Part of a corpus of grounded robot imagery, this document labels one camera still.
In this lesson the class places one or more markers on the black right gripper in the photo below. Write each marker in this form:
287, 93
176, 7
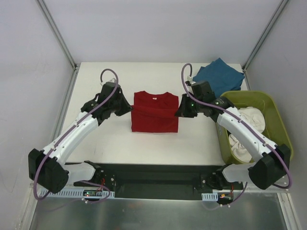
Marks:
187, 108

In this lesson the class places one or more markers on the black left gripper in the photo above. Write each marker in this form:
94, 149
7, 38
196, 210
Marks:
120, 103

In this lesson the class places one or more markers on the red t-shirt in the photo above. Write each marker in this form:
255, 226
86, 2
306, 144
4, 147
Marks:
154, 113

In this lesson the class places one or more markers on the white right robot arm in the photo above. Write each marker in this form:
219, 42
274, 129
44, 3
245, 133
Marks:
270, 166

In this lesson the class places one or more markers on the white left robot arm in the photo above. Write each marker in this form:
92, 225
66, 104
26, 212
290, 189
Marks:
48, 168

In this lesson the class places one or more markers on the folded blue t-shirt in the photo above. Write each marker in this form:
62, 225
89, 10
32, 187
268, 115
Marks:
220, 76

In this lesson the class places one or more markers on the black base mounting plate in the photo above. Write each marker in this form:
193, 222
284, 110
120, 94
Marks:
145, 181

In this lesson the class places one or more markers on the green plastic basket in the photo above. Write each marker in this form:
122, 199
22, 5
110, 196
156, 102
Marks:
274, 126

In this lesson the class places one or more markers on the right white cable duct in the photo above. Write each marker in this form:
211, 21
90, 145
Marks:
211, 197

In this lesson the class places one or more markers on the white cable duct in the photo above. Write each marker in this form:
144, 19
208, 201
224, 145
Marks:
211, 197
82, 193

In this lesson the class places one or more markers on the left white cable duct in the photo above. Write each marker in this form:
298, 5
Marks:
82, 193

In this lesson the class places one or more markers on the left aluminium frame post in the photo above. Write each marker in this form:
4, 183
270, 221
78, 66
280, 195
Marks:
56, 32

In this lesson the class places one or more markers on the aluminium frame post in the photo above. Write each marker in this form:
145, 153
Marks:
56, 32
266, 32

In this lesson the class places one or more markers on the right aluminium frame post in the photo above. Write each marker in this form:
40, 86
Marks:
266, 32

